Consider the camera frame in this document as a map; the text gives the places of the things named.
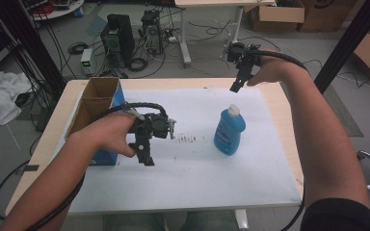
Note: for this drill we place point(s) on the white paper sheet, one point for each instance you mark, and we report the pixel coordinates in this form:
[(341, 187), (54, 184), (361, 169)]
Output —
[(189, 179)]

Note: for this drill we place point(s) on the white desk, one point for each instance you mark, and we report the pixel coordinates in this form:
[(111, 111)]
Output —
[(186, 32)]

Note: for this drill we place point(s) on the white crumpled cloth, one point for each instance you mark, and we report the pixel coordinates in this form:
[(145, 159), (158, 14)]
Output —
[(0, 96)]

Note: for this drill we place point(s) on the blue cardboard box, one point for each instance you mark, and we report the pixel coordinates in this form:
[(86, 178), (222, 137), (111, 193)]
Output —
[(93, 102)]

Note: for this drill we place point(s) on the person's left hand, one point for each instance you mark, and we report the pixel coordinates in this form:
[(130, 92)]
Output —
[(109, 133)]

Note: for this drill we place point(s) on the black computer tower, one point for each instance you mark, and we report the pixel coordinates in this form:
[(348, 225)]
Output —
[(118, 35)]

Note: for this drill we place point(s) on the white table leg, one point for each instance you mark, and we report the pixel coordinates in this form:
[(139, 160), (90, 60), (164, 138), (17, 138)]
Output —
[(241, 219)]

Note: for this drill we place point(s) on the round white table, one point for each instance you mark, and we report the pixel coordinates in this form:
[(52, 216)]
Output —
[(58, 9)]

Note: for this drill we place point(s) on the blue bottle with white cap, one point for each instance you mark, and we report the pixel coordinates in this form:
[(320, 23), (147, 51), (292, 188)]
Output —
[(228, 131)]

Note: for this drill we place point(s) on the open computer case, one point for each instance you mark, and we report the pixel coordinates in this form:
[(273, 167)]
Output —
[(151, 29)]

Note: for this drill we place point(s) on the white power supply unit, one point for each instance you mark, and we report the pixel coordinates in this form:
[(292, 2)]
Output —
[(86, 61)]

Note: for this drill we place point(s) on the black metal frame post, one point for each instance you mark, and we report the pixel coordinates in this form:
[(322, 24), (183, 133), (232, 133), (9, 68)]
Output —
[(350, 41), (29, 41)]

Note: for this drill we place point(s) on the tall brown cardboard box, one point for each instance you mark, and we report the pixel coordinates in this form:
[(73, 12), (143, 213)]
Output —
[(327, 14)]

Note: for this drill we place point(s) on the person's right hand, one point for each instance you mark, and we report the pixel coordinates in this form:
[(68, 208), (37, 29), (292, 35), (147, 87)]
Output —
[(271, 67)]

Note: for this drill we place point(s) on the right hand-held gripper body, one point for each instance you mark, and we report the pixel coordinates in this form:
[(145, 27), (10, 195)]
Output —
[(242, 54)]

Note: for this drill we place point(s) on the open brown cardboard box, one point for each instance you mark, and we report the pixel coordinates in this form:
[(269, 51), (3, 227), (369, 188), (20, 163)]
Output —
[(279, 16)]

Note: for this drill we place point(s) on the person's black sleeve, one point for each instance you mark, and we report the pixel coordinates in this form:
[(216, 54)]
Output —
[(337, 216)]

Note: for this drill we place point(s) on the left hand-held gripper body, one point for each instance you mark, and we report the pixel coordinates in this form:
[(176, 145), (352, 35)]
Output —
[(152, 125)]

